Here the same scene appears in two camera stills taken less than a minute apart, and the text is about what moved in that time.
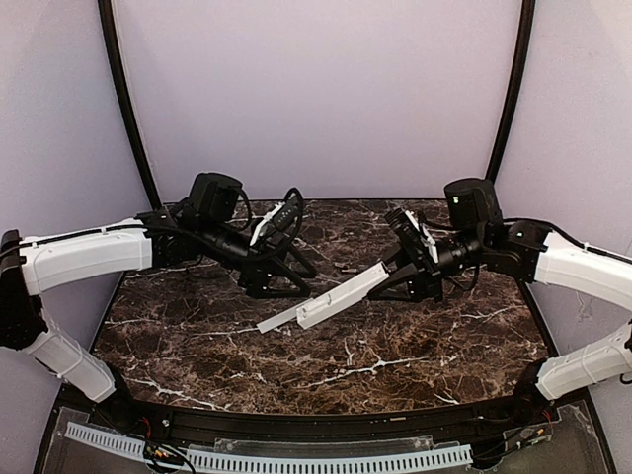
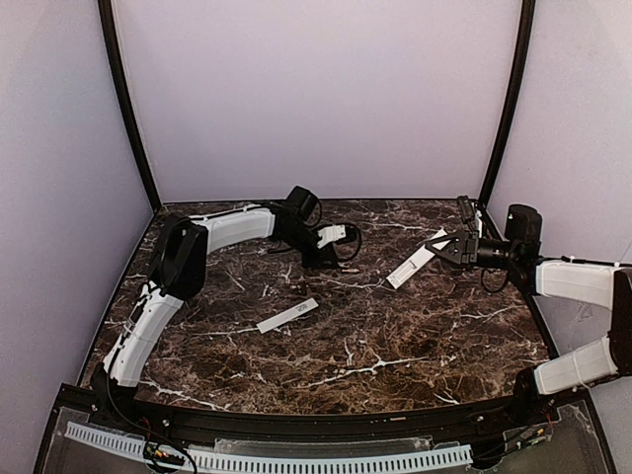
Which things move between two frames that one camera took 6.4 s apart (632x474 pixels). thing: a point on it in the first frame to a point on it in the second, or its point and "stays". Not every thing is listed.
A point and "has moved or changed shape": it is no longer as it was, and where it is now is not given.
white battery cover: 274,322 stays
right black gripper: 419,262 to 470,249
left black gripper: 258,267 to 323,254
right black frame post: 517,88 stays
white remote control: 342,295 has moved or changed shape
